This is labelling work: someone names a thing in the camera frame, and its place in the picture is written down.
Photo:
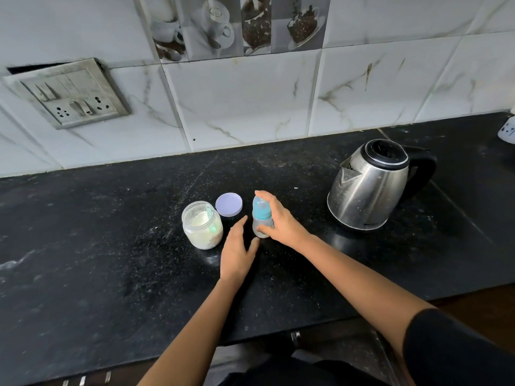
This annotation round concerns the person's right hand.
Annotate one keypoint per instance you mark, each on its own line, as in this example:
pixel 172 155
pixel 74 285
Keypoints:
pixel 285 231

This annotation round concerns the person's left hand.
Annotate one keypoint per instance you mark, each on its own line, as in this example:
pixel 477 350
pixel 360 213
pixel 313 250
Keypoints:
pixel 237 261

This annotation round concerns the clear printed baby bottle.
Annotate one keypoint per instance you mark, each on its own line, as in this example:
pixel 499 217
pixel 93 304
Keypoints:
pixel 260 231

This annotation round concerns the clear milk powder jar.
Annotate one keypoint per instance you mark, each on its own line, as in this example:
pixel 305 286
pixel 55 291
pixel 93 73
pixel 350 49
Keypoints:
pixel 201 239

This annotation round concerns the blue measuring spoon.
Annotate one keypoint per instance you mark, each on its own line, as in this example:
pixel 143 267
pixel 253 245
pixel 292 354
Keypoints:
pixel 209 213

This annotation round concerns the lilac round jar lid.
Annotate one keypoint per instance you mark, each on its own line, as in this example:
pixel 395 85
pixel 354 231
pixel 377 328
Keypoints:
pixel 229 205

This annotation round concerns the steel electric kettle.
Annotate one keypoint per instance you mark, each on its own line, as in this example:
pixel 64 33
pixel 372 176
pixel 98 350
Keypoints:
pixel 366 196

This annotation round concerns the person's left forearm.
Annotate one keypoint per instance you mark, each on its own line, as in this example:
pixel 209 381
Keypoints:
pixel 189 341

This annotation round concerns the person's right forearm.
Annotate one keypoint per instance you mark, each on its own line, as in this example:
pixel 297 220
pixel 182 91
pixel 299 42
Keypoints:
pixel 354 285

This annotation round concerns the black trousers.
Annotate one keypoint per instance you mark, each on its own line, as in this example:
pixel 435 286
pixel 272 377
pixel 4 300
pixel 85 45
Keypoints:
pixel 322 375

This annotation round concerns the dark wooden base cabinet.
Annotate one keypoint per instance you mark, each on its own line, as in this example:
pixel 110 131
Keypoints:
pixel 483 317

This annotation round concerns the black shirt sleeve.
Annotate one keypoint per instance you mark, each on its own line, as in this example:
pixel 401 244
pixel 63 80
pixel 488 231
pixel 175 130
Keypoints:
pixel 462 353

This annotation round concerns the white appliance at right edge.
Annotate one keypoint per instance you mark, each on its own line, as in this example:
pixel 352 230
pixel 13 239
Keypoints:
pixel 507 132

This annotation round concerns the grey wall switch socket panel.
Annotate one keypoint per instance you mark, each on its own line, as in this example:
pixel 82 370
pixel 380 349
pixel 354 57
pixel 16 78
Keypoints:
pixel 70 96

